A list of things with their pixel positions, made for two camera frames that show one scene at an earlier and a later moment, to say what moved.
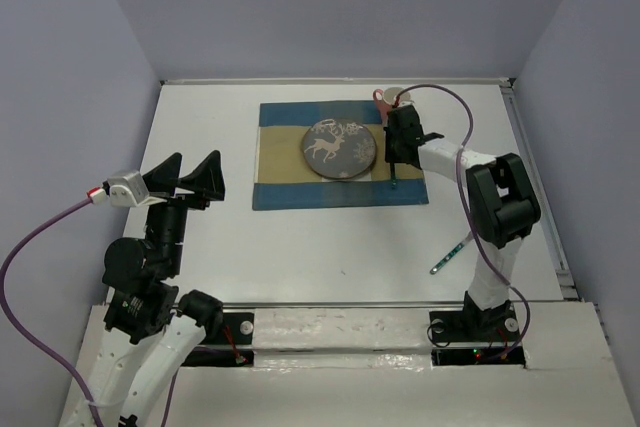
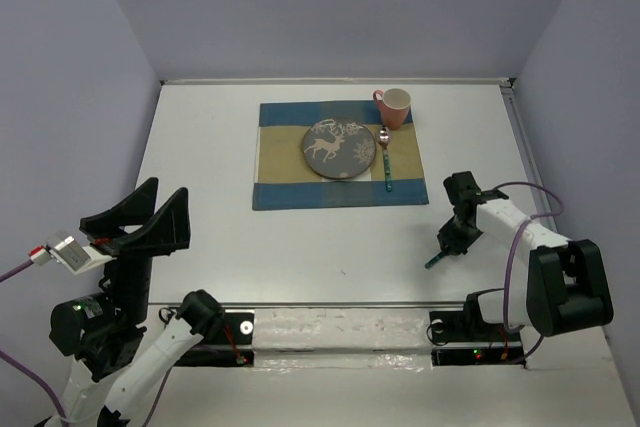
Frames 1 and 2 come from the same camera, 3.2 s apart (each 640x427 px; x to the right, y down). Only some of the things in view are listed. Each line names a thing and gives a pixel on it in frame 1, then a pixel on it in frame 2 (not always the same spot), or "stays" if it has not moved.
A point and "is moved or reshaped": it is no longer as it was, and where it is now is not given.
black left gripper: x=208 y=178 → x=166 y=230
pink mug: x=385 y=99 stays
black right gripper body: x=392 y=143 → x=458 y=236
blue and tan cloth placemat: x=328 y=154 stays
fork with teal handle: x=456 y=249 → x=434 y=260
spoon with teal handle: x=393 y=179 is moved or reshaped
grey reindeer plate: x=338 y=148 stays
